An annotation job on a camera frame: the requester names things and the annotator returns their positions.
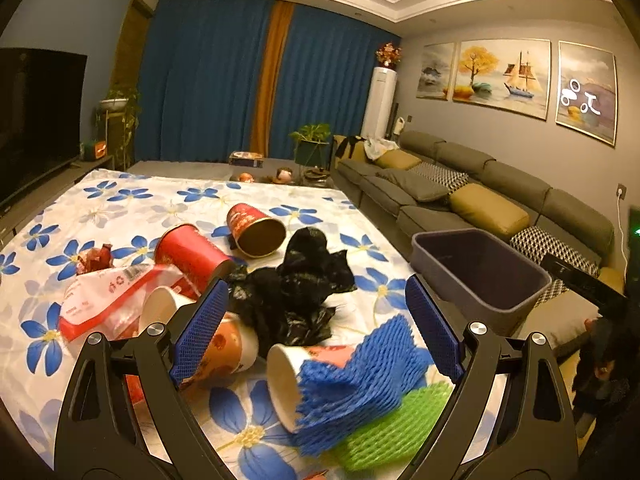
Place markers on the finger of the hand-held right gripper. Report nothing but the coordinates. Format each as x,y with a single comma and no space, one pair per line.
580,282

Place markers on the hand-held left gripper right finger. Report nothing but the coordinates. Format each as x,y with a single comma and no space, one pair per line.
435,330

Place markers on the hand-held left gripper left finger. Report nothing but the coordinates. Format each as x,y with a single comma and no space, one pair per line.
200,330

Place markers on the orange print paper cup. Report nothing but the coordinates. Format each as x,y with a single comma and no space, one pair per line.
235,345

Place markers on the paper cup with white inside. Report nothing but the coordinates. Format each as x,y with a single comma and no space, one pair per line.
160,305

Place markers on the grey plastic bin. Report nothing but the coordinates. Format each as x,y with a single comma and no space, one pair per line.
500,300

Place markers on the white red paper cup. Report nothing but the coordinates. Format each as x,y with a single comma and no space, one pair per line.
282,380

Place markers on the black plastic bag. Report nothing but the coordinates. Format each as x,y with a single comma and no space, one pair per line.
290,290

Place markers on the green foam net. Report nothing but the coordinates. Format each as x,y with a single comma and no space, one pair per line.
400,425

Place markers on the blue foam net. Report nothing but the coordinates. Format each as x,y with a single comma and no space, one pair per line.
350,390

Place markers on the red white plastic bag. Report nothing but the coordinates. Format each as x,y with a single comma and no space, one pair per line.
100,300

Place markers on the red can with gold inside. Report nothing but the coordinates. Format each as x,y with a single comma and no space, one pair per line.
245,222

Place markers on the red wrapper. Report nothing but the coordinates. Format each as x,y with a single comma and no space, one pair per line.
97,257

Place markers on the large black white patterned cushion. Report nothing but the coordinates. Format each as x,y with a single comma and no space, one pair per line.
555,247

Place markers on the grey sofa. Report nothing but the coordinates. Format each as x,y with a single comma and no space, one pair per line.
575,215

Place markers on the large mustard cushion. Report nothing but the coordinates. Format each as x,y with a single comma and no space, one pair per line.
487,210

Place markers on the dark clothing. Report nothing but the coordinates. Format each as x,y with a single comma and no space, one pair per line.
610,400

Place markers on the white blue floral blanket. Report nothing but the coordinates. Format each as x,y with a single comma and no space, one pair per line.
150,210

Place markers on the grey cushion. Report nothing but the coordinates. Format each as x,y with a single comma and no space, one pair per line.
410,185

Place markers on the small black white patterned cushion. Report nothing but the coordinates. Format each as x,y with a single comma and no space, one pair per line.
447,175

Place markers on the small orange figurine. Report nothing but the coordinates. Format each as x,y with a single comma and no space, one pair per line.
246,177

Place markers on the small mustard cushion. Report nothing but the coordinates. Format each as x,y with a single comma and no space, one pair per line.
397,160

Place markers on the small pink figurine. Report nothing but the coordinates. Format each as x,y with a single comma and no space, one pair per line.
282,176

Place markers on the framed painting with light glare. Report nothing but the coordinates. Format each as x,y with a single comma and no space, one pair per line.
587,95

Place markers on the white cloth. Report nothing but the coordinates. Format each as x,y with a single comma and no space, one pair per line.
380,146

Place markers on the grey television stand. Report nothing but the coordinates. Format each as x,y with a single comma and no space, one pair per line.
75,172

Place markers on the small white device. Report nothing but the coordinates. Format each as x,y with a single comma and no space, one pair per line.
398,125

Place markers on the small orange box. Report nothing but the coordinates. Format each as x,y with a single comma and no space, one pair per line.
95,150

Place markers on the sailing ship painting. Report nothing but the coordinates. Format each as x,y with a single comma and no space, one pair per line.
500,80

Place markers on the leafy plant in green pot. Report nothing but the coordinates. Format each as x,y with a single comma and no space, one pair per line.
312,142

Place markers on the white standing air conditioner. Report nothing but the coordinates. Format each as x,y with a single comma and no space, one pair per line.
379,105

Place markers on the trailing plant on stand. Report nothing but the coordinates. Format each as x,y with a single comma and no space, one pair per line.
120,110

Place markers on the blue curtain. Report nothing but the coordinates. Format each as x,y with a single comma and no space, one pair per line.
200,80
335,80

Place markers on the narrow grey landscape painting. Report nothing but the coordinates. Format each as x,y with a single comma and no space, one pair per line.
435,72

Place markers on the orange curtain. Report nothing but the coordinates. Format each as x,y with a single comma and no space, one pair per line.
270,80

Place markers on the black television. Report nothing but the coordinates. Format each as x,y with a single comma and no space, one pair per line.
35,120

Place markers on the red gold flower decoration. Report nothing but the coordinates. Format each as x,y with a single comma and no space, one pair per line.
389,55

